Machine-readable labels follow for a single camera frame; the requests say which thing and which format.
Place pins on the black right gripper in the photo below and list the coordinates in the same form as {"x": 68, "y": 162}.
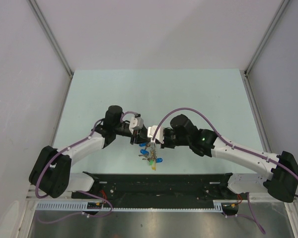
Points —
{"x": 165, "y": 145}

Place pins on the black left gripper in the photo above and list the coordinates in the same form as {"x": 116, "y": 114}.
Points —
{"x": 141, "y": 137}

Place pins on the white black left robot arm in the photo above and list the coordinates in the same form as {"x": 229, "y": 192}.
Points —
{"x": 51, "y": 174}

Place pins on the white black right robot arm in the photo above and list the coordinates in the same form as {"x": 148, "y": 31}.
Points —
{"x": 275, "y": 174}

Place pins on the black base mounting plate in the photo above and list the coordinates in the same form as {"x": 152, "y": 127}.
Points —
{"x": 160, "y": 191}

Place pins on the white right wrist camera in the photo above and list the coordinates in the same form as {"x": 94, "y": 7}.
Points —
{"x": 156, "y": 134}

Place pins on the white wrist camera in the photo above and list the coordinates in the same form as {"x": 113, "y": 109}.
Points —
{"x": 156, "y": 134}
{"x": 136, "y": 123}

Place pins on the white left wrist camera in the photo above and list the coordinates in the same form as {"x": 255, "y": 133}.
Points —
{"x": 136, "y": 123}

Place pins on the white slotted cable duct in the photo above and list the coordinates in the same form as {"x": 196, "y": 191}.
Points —
{"x": 92, "y": 206}

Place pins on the aluminium frame rail left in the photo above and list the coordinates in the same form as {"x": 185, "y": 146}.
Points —
{"x": 38, "y": 13}

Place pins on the aluminium frame rail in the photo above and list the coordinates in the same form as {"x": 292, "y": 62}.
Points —
{"x": 267, "y": 35}
{"x": 38, "y": 13}

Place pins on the aluminium frame rail right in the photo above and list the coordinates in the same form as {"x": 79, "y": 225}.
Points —
{"x": 267, "y": 35}

